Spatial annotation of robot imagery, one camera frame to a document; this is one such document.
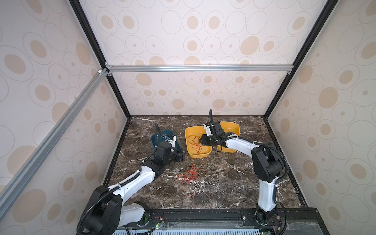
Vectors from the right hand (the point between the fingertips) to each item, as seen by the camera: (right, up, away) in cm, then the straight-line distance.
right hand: (200, 140), depth 97 cm
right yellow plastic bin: (+24, +9, +11) cm, 28 cm away
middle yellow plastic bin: (-1, +6, +9) cm, 11 cm away
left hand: (-9, -4, -14) cm, 17 cm away
